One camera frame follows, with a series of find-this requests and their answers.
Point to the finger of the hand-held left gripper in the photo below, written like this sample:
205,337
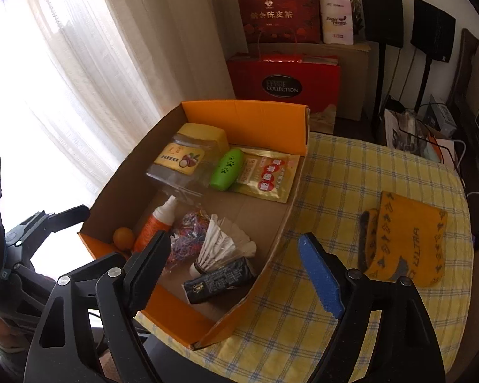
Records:
70,214
36,218

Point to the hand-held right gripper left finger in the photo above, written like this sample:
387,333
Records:
143,283

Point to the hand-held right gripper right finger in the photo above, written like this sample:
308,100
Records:
317,275

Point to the orange ball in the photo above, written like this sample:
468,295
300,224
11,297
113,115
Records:
123,236

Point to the orange bottle white cap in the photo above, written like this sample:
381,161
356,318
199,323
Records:
155,223

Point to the bag of coloured rubber bands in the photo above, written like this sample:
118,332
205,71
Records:
187,231

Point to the black snack packet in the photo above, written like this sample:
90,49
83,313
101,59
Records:
219,281

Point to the white shuttlecock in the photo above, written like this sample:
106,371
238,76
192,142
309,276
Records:
223,247

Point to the yellow patterned headband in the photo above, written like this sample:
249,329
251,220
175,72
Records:
407,239

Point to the orange cardboard box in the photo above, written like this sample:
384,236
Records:
239,213

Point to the gold foil packet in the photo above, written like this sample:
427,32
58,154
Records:
267,179

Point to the clear jar yellow lid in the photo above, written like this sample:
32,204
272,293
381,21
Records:
183,155

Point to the green oval deodorizer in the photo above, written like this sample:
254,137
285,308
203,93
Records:
225,171

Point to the person's left hand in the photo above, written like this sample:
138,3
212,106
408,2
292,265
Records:
6,335

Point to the yellow checked tablecloth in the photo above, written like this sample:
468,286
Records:
343,175

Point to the white sheer curtain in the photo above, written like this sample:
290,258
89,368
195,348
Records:
84,68

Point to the pile of wrapped papers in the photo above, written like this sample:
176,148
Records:
407,127

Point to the bright red gift bag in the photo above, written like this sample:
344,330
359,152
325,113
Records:
283,81

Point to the black speaker stand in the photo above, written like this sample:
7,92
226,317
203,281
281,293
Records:
379,87
423,83

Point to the brown cardboard box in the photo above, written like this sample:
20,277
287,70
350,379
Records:
353,79

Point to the grey white box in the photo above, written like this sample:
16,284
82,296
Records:
443,119

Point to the dark wooden sofa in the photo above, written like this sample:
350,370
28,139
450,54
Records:
463,68

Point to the white tissue pack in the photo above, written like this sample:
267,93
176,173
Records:
335,18

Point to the floral wrapped package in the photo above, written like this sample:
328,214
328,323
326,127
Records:
357,12

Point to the dark red gift bag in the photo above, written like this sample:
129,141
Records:
277,12

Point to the black speaker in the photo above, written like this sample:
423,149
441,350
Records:
381,12
433,32

